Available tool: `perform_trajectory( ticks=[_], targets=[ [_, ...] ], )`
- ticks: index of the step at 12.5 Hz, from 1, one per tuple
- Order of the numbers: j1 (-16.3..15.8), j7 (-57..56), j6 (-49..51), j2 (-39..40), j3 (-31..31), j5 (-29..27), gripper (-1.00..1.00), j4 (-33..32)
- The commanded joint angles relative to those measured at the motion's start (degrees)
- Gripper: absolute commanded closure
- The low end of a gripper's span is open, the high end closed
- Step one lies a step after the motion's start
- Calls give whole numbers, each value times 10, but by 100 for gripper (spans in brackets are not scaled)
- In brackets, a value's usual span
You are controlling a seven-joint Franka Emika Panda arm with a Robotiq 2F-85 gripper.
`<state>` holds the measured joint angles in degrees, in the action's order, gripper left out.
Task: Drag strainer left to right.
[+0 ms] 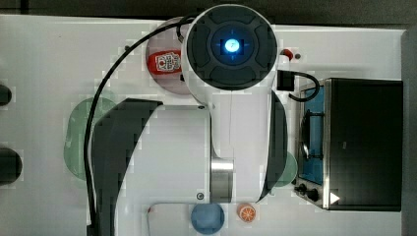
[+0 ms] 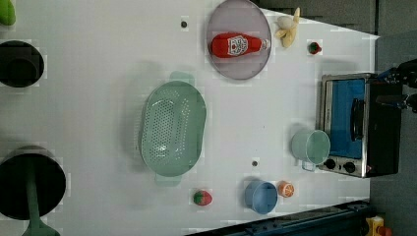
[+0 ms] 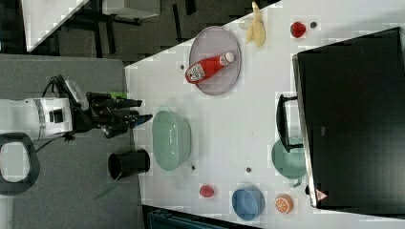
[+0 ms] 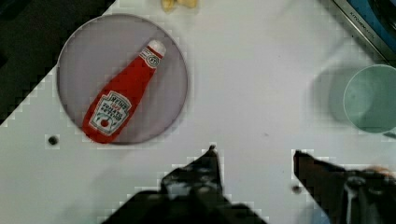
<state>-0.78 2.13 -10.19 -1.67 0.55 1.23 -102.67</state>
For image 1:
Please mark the green mug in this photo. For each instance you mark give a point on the green mug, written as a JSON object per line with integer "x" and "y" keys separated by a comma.
{"x": 290, "y": 171}

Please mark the red strawberry toy near oven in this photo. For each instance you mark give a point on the red strawberry toy near oven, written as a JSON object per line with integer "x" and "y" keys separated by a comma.
{"x": 288, "y": 53}

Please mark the orange slice toy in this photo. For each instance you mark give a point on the orange slice toy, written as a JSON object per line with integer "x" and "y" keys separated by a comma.
{"x": 246, "y": 212}

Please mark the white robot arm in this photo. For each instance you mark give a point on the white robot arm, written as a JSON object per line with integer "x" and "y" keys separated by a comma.
{"x": 232, "y": 149}

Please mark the grey round plate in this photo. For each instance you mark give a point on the grey round plate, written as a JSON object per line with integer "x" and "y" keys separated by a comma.
{"x": 167, "y": 40}

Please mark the red ketchup bottle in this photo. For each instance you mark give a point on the red ketchup bottle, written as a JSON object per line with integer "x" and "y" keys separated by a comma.
{"x": 165, "y": 62}

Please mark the black toaster oven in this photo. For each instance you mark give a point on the black toaster oven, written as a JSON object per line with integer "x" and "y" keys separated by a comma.
{"x": 349, "y": 148}

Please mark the black cylinder small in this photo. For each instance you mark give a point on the black cylinder small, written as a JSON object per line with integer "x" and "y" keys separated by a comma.
{"x": 5, "y": 95}

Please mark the green plastic strainer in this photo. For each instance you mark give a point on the green plastic strainer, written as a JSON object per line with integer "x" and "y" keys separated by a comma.
{"x": 74, "y": 141}

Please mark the black cylinder large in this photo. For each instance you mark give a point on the black cylinder large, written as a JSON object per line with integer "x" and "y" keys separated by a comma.
{"x": 10, "y": 166}

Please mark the blue bowl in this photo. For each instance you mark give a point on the blue bowl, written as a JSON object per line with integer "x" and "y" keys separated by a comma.
{"x": 207, "y": 218}

